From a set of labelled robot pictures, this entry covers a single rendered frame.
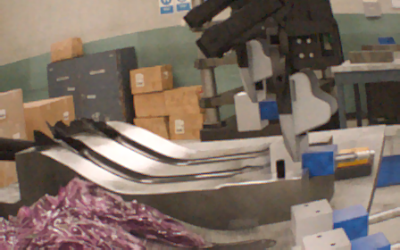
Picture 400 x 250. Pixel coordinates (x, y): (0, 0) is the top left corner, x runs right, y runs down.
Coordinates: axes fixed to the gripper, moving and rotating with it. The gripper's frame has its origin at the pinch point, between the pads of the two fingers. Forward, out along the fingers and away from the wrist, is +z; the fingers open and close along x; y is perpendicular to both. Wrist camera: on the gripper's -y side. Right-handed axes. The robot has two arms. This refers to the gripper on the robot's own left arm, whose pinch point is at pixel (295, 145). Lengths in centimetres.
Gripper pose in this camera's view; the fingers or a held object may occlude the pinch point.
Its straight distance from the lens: 73.8
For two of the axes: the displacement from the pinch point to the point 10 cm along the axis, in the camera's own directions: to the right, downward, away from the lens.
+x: 3.3, -1.4, 9.3
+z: 1.2, 9.9, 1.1
